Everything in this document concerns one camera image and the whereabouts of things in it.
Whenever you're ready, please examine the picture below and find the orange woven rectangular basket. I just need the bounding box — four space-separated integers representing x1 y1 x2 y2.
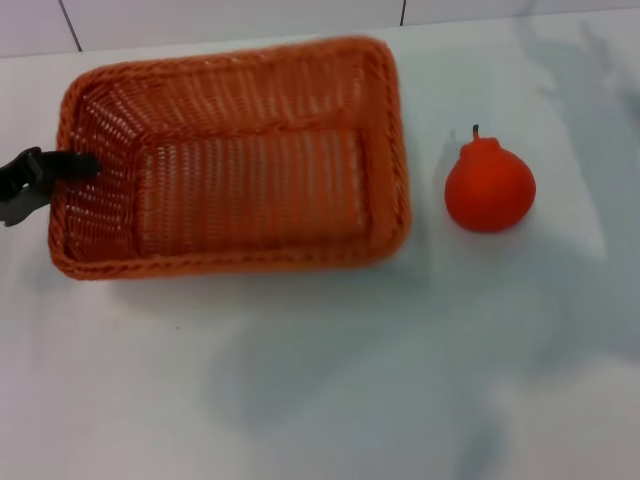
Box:
48 34 414 282

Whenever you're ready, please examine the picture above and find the orange toy pear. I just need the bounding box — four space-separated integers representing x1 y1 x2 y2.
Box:
444 123 537 234

